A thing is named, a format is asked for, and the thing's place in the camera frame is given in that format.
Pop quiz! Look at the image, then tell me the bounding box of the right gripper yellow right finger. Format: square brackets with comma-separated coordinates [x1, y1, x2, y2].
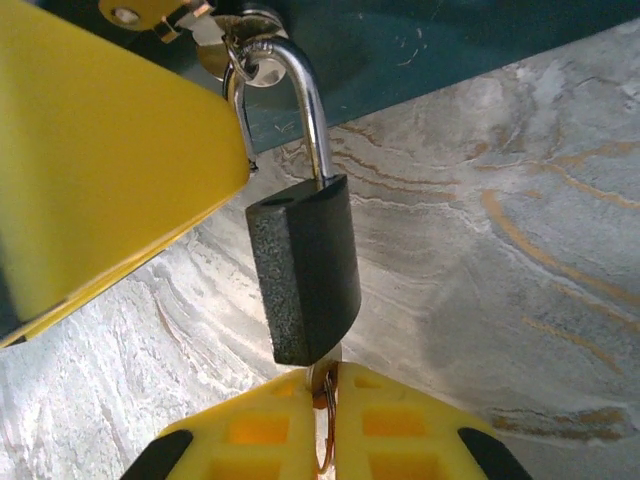
[327, 360, 534, 480]

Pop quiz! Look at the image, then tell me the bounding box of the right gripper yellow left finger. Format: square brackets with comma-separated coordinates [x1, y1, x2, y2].
[119, 368, 319, 480]

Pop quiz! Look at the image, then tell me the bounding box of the black padlock with steel shackle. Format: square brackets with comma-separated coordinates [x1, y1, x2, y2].
[224, 37, 362, 366]

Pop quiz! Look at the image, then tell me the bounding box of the silver spare key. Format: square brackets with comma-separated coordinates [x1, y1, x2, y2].
[245, 49, 290, 89]
[195, 40, 237, 82]

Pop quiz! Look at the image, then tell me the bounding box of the steel key ring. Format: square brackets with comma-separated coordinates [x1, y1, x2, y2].
[312, 372, 340, 476]
[222, 34, 259, 104]

